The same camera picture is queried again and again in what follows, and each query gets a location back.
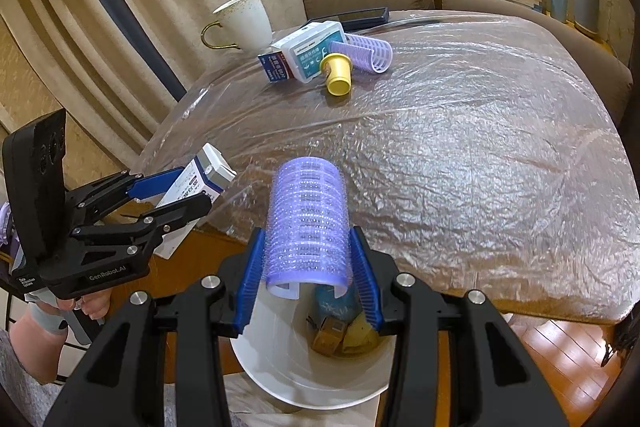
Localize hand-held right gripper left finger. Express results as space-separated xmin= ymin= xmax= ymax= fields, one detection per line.
xmin=42 ymin=227 xmax=268 ymax=427

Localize clear plastic table cover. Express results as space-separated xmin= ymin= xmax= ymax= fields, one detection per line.
xmin=132 ymin=9 xmax=631 ymax=308

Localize purple hair roller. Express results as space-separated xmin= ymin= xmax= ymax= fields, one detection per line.
xmin=329 ymin=33 xmax=392 ymax=74
xmin=264 ymin=155 xmax=355 ymax=289

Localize large white medicine box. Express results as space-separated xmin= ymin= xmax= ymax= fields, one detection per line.
xmin=279 ymin=21 xmax=347 ymax=84

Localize beige curtain with blue stripe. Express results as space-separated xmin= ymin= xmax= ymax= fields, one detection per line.
xmin=0 ymin=0 xmax=326 ymax=168

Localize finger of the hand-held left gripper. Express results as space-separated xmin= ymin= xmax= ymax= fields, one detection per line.
xmin=70 ymin=193 xmax=213 ymax=268
xmin=64 ymin=167 xmax=187 ymax=228

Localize small brown box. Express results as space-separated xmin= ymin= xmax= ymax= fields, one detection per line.
xmin=312 ymin=316 xmax=348 ymax=355

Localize blue patterned packet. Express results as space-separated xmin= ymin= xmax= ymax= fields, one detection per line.
xmin=314 ymin=284 xmax=361 ymax=323

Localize grey trousers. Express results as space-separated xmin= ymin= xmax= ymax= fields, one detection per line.
xmin=0 ymin=329 xmax=76 ymax=427

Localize person's left forearm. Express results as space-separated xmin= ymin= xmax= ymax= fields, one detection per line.
xmin=9 ymin=302 xmax=68 ymax=383

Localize white mug with gold handle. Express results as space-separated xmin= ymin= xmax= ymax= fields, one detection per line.
xmin=201 ymin=0 xmax=274 ymax=52

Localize yellow crumpled wrapper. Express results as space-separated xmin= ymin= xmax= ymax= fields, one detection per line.
xmin=342 ymin=319 xmax=383 ymax=355

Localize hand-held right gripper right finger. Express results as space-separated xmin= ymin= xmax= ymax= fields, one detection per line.
xmin=348 ymin=226 xmax=571 ymax=427

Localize blue red white medicine box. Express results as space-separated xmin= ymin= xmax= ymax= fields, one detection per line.
xmin=257 ymin=48 xmax=296 ymax=84

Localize white trash bin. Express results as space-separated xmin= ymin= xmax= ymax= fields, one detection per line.
xmin=227 ymin=279 xmax=401 ymax=408

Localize person's left hand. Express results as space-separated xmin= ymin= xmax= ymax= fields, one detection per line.
xmin=55 ymin=293 xmax=110 ymax=320

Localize yellow plastic cup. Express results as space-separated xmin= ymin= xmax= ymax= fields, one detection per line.
xmin=320 ymin=53 xmax=353 ymax=96

